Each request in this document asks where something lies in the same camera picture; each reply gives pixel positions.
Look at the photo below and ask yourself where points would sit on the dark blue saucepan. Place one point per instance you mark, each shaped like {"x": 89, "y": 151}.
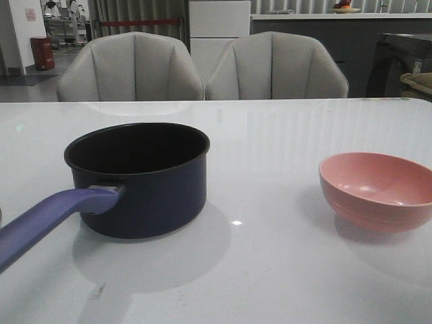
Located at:
{"x": 131, "y": 181}

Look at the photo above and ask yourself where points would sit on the white drawer cabinet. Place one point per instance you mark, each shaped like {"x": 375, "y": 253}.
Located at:
{"x": 213, "y": 24}

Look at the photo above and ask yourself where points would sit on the red waste bin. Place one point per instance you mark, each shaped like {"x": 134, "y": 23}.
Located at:
{"x": 42, "y": 53}

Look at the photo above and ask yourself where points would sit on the tan cushion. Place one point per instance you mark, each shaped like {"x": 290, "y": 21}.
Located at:
{"x": 417, "y": 86}

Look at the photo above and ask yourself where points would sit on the black appliance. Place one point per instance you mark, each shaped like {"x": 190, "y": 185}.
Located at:
{"x": 395, "y": 55}

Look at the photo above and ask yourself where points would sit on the grey upholstered chair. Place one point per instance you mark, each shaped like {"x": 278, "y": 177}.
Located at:
{"x": 134, "y": 66}
{"x": 275, "y": 65}

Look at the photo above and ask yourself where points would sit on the dark grey counter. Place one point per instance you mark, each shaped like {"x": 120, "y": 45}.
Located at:
{"x": 350, "y": 38}

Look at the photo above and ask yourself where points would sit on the right grey upholstered chair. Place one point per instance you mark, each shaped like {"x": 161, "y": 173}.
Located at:
{"x": 275, "y": 65}

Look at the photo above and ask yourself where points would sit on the red barrier belt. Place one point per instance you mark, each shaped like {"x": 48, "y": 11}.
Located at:
{"x": 172, "y": 21}

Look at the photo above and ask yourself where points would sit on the left grey upholstered chair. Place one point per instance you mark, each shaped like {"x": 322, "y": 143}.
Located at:
{"x": 134, "y": 66}

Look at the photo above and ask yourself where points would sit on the fruit plate on counter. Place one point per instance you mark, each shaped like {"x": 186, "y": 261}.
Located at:
{"x": 344, "y": 7}

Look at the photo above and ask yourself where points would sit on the pink bowl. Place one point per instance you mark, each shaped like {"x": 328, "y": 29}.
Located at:
{"x": 377, "y": 192}

